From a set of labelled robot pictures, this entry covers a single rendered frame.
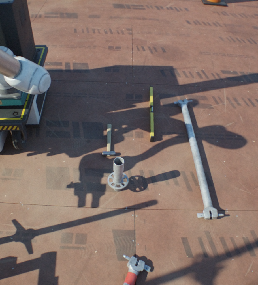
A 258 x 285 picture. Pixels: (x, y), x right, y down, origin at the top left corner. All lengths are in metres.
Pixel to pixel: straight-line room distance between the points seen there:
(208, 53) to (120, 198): 1.99
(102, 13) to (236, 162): 2.61
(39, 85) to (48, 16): 2.42
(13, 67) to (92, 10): 2.63
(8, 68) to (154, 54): 1.84
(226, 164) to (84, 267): 1.12
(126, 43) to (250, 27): 1.79
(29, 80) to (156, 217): 1.00
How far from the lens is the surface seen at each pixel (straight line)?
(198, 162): 1.81
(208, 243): 1.60
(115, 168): 1.46
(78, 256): 1.50
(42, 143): 1.94
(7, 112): 1.74
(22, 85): 1.43
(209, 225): 1.65
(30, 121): 1.95
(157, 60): 2.78
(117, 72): 2.56
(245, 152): 2.07
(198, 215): 1.63
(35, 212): 1.64
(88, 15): 3.74
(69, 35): 3.23
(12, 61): 1.36
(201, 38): 3.40
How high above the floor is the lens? 1.41
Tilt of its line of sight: 47 degrees down
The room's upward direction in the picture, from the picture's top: 4 degrees clockwise
